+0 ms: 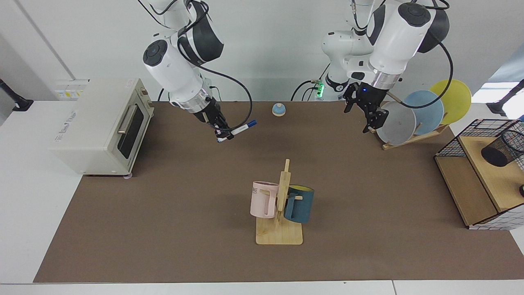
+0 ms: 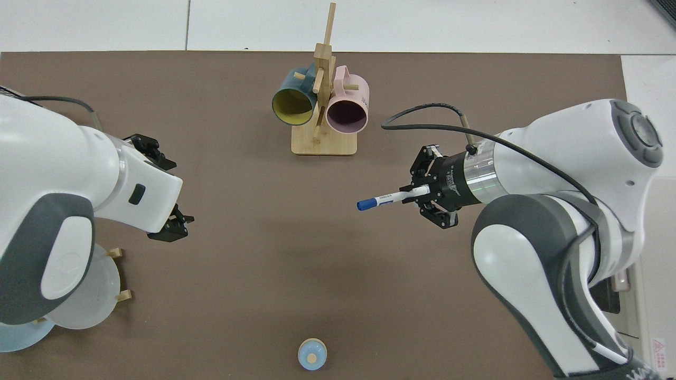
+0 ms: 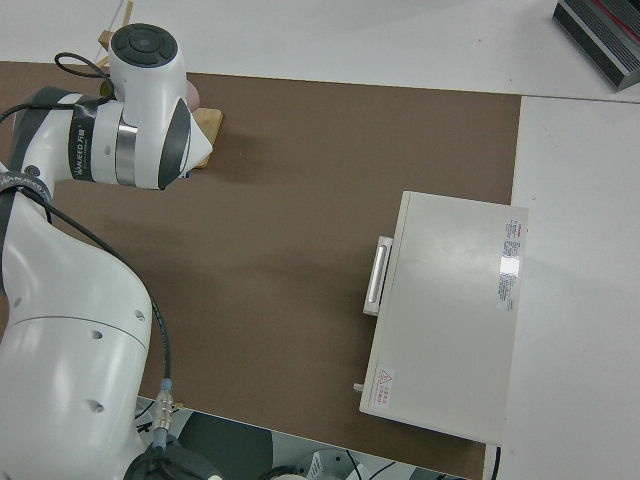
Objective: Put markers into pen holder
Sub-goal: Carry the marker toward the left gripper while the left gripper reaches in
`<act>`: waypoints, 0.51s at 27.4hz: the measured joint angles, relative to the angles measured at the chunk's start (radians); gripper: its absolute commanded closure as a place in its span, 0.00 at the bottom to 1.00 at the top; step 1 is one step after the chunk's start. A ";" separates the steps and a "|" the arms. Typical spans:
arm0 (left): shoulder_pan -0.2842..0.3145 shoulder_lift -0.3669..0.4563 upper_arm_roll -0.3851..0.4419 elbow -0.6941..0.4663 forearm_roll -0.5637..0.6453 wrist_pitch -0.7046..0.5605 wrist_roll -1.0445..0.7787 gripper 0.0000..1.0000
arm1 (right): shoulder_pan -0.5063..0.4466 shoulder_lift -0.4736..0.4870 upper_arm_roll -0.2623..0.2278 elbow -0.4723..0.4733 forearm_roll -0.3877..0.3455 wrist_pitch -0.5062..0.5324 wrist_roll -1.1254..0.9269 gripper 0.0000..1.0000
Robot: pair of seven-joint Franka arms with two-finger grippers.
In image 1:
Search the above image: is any pink mug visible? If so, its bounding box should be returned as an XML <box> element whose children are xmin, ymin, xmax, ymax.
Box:
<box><xmin>250</xmin><ymin>181</ymin><xmax>280</xmax><ymax>219</ymax></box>

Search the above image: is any black clamp stand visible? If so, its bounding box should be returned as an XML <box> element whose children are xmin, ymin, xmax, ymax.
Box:
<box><xmin>0</xmin><ymin>78</ymin><xmax>34</xmax><ymax>112</ymax></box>
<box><xmin>486</xmin><ymin>80</ymin><xmax>524</xmax><ymax>117</ymax></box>

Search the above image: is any wooden cup stand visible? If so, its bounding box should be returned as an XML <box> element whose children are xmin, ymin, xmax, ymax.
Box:
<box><xmin>256</xmin><ymin>159</ymin><xmax>303</xmax><ymax>245</ymax></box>

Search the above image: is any black base cable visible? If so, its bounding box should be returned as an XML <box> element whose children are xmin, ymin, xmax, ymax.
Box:
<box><xmin>291</xmin><ymin>61</ymin><xmax>331</xmax><ymax>102</ymax></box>

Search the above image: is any brown table cloth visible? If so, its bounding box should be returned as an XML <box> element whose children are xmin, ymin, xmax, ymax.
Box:
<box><xmin>33</xmin><ymin>101</ymin><xmax>524</xmax><ymax>283</ymax></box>

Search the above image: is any yellow plate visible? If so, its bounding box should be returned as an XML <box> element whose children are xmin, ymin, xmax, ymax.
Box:
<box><xmin>429</xmin><ymin>79</ymin><xmax>472</xmax><ymax>125</ymax></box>

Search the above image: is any wooden plate rack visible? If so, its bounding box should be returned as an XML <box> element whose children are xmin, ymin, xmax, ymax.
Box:
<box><xmin>370</xmin><ymin>124</ymin><xmax>449</xmax><ymax>151</ymax></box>

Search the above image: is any blue and white marker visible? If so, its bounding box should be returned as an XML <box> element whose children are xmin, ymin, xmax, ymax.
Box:
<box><xmin>216</xmin><ymin>120</ymin><xmax>257</xmax><ymax>143</ymax></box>

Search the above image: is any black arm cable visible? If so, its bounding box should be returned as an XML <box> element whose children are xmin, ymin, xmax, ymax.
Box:
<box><xmin>387</xmin><ymin>35</ymin><xmax>454</xmax><ymax>109</ymax></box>
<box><xmin>176</xmin><ymin>41</ymin><xmax>253</xmax><ymax>134</ymax></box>

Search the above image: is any pale toaster oven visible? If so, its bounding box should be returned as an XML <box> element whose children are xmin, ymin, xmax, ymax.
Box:
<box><xmin>49</xmin><ymin>78</ymin><xmax>155</xmax><ymax>179</ymax></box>

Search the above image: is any white wall socket box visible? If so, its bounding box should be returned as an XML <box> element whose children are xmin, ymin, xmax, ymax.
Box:
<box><xmin>54</xmin><ymin>79</ymin><xmax>90</xmax><ymax>101</ymax></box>

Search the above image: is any grey plate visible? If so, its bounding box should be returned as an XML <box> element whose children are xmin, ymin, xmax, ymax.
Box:
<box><xmin>376</xmin><ymin>101</ymin><xmax>417</xmax><ymax>146</ymax></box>

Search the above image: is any wire basket with wooden floor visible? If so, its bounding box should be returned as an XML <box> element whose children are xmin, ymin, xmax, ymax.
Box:
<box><xmin>434</xmin><ymin>118</ymin><xmax>524</xmax><ymax>231</ymax></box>

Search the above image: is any dark blue mug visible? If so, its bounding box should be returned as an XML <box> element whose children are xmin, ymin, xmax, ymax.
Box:
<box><xmin>283</xmin><ymin>185</ymin><xmax>315</xmax><ymax>224</ymax></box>

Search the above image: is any black mesh pen holder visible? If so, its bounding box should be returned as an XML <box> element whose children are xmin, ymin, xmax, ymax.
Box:
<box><xmin>481</xmin><ymin>130</ymin><xmax>524</xmax><ymax>168</ymax></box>

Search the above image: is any light blue plate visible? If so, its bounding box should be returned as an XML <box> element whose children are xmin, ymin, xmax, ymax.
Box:
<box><xmin>403</xmin><ymin>90</ymin><xmax>445</xmax><ymax>136</ymax></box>

